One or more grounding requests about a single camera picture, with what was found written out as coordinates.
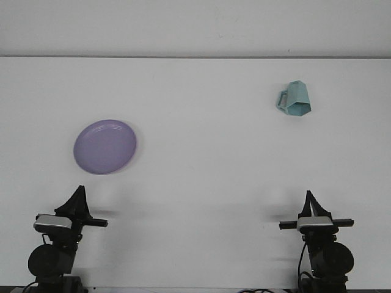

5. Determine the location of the pale blue hexagonal cup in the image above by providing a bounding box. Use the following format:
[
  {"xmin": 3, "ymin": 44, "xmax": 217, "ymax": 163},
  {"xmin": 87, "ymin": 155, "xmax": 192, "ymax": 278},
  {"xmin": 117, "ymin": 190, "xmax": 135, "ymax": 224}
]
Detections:
[{"xmin": 276, "ymin": 80, "xmax": 312, "ymax": 117}]

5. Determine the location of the pale purple round plate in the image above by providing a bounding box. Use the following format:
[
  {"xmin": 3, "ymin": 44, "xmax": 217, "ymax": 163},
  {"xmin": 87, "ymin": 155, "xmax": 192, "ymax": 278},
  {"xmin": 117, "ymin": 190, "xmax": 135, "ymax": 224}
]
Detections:
[{"xmin": 73, "ymin": 118, "xmax": 138, "ymax": 176}]

